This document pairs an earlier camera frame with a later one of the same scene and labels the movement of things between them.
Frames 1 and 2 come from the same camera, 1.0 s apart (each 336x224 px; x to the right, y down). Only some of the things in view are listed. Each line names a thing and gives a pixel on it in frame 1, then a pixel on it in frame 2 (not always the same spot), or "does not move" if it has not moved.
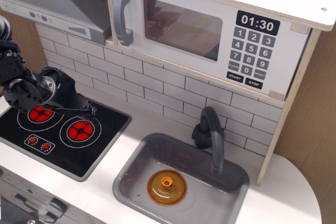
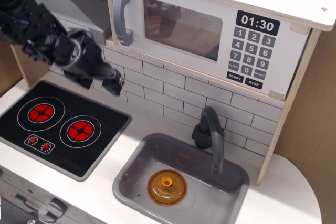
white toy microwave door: x=221 y=42 does not move
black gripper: x=59 y=91 to x=81 y=58
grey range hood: x=76 y=2 does not move
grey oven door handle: x=55 y=209 does not move
